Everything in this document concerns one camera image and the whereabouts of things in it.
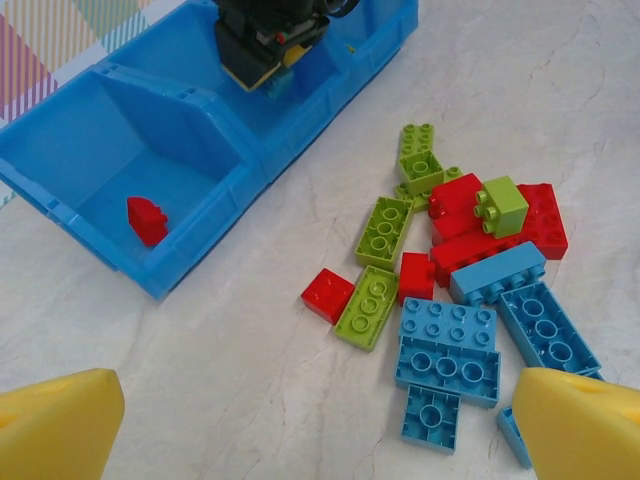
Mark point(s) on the green 2x2 lego brick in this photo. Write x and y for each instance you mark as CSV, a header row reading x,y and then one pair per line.
x,y
502,207
420,172

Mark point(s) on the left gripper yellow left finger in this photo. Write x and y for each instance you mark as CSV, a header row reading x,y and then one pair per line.
x,y
55,430

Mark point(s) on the blue 2x4 lego brick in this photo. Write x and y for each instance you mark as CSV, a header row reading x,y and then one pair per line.
x,y
500,267
447,322
447,372
547,327

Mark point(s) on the green 2x4 lego brick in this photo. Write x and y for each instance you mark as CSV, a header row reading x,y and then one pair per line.
x,y
384,232
417,136
367,310

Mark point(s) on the red 2x4 lego brick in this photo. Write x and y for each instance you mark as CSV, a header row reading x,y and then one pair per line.
x,y
547,225
465,255

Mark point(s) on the blue 2x2 lego brick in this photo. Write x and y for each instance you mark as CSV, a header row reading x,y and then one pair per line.
x,y
430,420

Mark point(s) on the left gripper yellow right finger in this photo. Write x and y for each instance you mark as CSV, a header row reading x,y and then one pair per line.
x,y
585,435

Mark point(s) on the red 2x2 lego brick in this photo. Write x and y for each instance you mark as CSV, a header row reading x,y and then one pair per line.
x,y
415,277
327,295

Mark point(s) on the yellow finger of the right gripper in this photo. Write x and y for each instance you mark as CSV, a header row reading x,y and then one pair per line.
x,y
245,57
296,54

